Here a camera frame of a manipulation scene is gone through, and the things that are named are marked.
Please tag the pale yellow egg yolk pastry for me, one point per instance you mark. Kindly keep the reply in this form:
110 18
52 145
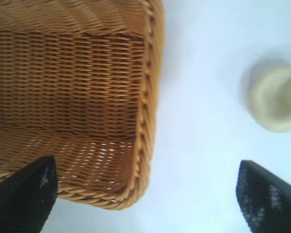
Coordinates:
279 102

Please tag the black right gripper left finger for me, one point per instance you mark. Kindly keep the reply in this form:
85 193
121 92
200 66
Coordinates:
24 201

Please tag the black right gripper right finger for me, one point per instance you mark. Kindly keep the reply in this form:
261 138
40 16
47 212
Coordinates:
274 204

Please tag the brown woven wicker basket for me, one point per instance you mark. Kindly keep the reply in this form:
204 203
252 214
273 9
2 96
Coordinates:
68 85

